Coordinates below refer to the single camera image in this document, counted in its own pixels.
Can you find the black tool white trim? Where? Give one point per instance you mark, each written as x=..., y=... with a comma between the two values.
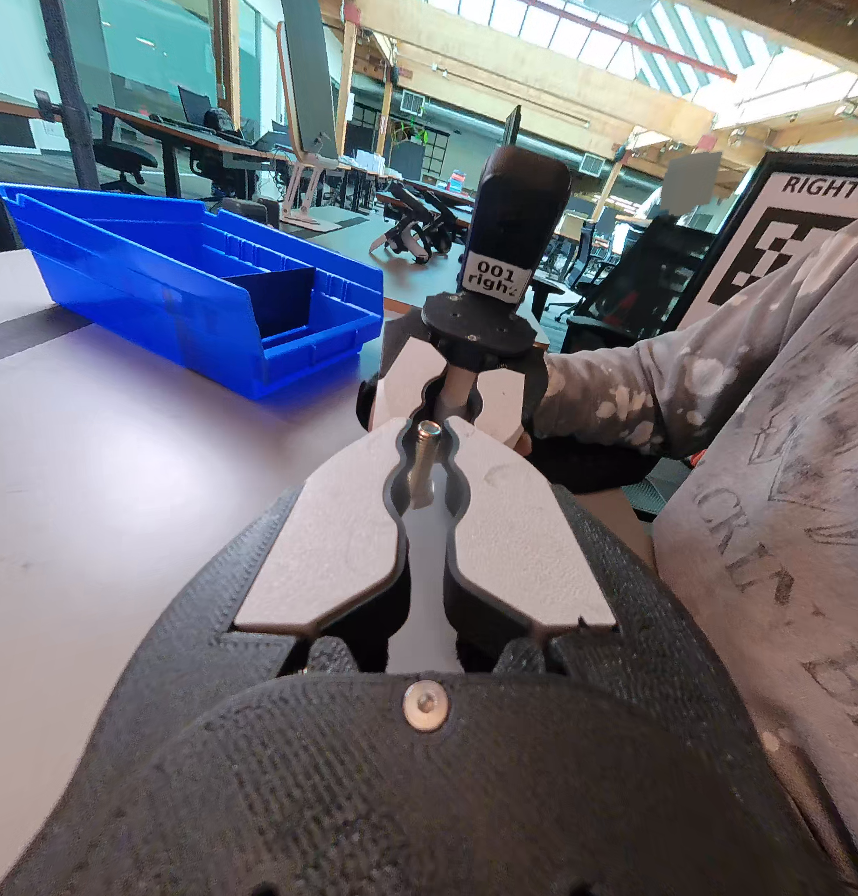
x=401, y=241
x=443, y=227

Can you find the black display on easel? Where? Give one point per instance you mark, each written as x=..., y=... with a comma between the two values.
x=306, y=84

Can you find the black monitor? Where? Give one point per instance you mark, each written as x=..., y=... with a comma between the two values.
x=513, y=129

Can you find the black office chair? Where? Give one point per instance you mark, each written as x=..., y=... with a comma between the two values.
x=124, y=154
x=646, y=280

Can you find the black light stand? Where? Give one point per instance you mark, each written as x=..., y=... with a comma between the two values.
x=65, y=91

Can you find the blue plastic bin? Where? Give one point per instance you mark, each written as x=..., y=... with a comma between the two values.
x=156, y=301

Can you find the wood-edged grey table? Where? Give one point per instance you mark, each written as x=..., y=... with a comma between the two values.
x=415, y=287

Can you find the black device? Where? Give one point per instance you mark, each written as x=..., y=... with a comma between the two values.
x=270, y=212
x=238, y=208

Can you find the wooden desk black legs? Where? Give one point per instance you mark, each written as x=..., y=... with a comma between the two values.
x=177, y=133

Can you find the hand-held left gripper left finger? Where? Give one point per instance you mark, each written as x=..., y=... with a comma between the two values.
x=324, y=553

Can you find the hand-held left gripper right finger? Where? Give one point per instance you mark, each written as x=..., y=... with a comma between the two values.
x=534, y=553

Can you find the person's right forearm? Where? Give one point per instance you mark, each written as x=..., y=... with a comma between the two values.
x=646, y=392

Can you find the black framed marker board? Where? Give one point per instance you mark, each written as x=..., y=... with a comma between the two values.
x=765, y=238

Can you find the black bin divider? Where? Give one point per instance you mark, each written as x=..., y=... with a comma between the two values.
x=275, y=301

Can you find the person's right hand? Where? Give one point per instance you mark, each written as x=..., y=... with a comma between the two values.
x=524, y=444

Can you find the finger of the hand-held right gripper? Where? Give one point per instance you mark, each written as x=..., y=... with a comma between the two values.
x=404, y=381
x=504, y=406

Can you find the silver flange bolt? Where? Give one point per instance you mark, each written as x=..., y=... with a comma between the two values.
x=425, y=462

